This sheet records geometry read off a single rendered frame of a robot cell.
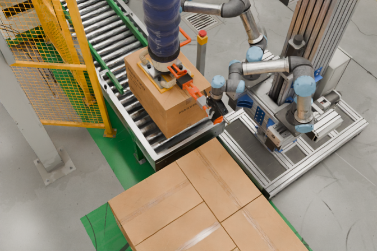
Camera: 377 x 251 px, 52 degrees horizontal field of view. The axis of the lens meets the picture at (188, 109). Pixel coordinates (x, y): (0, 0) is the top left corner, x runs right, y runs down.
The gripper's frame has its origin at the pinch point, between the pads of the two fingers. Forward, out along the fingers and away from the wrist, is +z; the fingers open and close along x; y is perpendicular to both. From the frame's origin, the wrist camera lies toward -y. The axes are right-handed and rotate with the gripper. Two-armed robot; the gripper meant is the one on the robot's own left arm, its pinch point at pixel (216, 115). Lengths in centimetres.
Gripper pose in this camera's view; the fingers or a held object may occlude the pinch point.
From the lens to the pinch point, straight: 251.9
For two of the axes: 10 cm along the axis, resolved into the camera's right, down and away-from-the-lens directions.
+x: -8.1, 4.7, -3.3
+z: -0.1, 5.6, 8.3
